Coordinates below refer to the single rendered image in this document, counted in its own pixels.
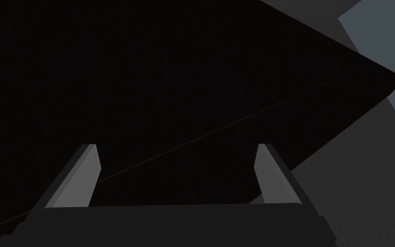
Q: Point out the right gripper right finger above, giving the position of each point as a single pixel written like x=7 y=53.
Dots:
x=274 y=181

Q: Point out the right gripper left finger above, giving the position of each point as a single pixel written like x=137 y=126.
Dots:
x=77 y=181

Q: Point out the black cabinet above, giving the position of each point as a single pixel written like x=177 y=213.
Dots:
x=170 y=89

